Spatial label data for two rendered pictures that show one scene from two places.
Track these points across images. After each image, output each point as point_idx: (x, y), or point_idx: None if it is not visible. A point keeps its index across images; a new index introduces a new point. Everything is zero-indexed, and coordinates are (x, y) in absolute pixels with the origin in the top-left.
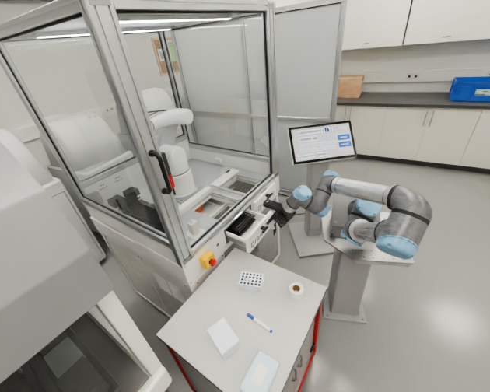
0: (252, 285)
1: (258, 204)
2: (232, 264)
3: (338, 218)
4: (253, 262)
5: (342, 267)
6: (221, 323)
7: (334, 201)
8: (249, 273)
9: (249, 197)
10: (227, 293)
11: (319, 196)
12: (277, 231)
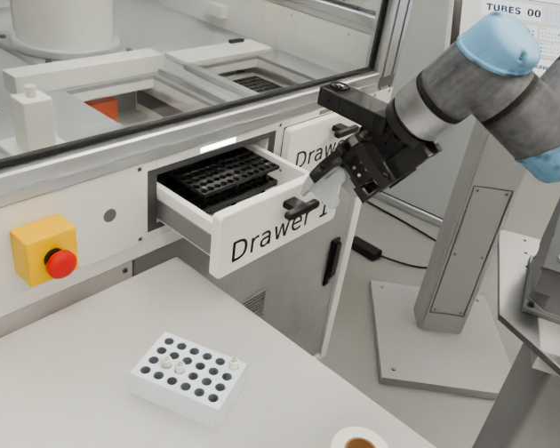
0: (184, 394)
1: (301, 144)
2: (145, 307)
3: None
4: (222, 318)
5: (532, 435)
6: None
7: None
8: (190, 346)
9: (276, 100)
10: (78, 398)
11: None
12: (337, 277)
